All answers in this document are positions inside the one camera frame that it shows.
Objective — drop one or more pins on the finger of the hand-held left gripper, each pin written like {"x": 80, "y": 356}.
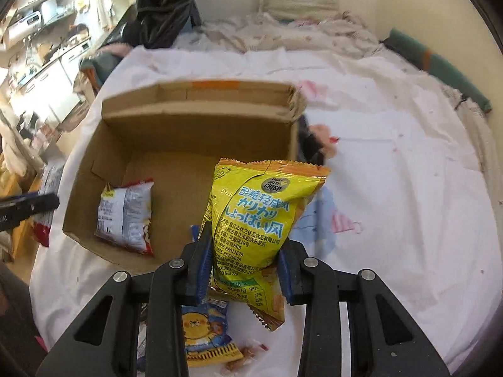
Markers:
{"x": 35, "y": 204}

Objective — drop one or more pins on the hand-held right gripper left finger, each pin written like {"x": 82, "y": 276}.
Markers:
{"x": 205, "y": 269}

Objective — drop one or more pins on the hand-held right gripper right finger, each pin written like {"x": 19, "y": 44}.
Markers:
{"x": 285, "y": 279}

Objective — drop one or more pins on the red white snack packet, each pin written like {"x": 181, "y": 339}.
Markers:
{"x": 50, "y": 180}

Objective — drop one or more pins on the yellow snack bag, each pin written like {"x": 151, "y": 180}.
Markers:
{"x": 255, "y": 220}

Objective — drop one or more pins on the silver white snack packet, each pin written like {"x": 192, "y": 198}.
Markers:
{"x": 123, "y": 216}

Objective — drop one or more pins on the cardboard box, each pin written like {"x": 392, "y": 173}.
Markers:
{"x": 177, "y": 133}

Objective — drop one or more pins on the white cloth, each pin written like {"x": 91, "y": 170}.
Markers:
{"x": 17, "y": 145}

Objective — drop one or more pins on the blue yellow cartoon snack packet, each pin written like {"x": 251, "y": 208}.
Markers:
{"x": 208, "y": 333}

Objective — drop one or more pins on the dark trouser leg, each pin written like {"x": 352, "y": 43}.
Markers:
{"x": 15, "y": 322}

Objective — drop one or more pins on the white kitchen cabinet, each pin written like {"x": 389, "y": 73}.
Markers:
{"x": 47, "y": 82}

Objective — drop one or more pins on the white printed bed sheet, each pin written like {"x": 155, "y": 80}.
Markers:
{"x": 393, "y": 145}

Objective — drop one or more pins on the white kitchen appliance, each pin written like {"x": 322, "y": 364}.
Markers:
{"x": 24, "y": 21}

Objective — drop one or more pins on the dark hanging jacket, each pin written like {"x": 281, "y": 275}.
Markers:
{"x": 165, "y": 8}

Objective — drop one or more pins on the floral crumpled blanket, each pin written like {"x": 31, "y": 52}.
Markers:
{"x": 275, "y": 33}

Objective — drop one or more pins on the green rolled mat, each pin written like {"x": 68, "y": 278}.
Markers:
{"x": 436, "y": 66}

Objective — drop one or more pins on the cream pillow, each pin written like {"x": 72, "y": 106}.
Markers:
{"x": 298, "y": 2}

